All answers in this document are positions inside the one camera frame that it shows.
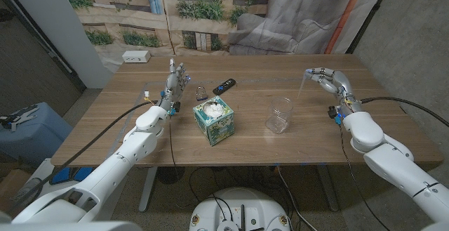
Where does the clear plastic cup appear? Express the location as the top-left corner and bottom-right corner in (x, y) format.
(265, 96), (295, 135)

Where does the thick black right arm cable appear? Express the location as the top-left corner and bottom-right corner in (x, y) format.
(360, 96), (449, 128)

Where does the small white connector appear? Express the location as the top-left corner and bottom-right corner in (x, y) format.
(142, 90), (157, 106)

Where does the black TV remote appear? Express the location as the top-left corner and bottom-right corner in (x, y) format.
(212, 78), (237, 96)

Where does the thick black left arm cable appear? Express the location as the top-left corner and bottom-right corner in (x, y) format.
(6, 100), (159, 213)

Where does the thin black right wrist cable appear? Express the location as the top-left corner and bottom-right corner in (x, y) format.
(337, 124), (391, 231)

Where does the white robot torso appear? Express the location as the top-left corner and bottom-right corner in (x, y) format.
(0, 210), (449, 231)

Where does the white floor cable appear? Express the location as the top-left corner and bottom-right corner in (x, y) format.
(276, 166), (309, 231)

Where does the printed fabric backdrop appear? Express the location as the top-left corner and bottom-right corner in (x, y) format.
(58, 0), (392, 72)

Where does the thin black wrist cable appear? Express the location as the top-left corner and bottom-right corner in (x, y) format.
(337, 124), (391, 231)
(168, 113), (179, 169)

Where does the teal patterned tissue box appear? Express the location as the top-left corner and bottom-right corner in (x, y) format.
(192, 95), (236, 147)

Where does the blue flat panel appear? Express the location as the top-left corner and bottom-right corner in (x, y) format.
(48, 166), (94, 185)

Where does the blue storage bin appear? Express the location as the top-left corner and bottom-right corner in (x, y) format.
(0, 101), (74, 169)

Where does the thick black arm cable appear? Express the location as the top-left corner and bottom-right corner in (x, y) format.
(6, 100), (159, 213)
(360, 96), (449, 128)

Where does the grey tool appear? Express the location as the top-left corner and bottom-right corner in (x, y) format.
(0, 104), (40, 133)

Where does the brown cardboard box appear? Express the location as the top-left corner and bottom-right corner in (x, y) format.
(0, 169), (32, 204)

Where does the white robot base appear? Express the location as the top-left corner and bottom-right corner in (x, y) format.
(189, 187), (291, 231)

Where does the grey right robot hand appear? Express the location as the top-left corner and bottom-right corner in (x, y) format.
(304, 67), (364, 116)

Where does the black round floor disc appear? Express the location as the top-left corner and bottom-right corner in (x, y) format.
(156, 166), (186, 185)

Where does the white table leg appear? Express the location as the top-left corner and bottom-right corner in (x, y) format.
(138, 166), (159, 213)
(315, 165), (340, 213)

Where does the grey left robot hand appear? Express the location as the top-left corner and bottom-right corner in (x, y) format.
(159, 58), (192, 117)

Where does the thin black left wrist cable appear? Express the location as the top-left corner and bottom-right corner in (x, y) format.
(168, 113), (179, 169)

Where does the white power strip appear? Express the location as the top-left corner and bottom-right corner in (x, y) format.
(121, 50), (152, 64)

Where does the silver padlock with blue base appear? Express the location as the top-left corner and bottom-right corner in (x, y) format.
(195, 86), (208, 102)

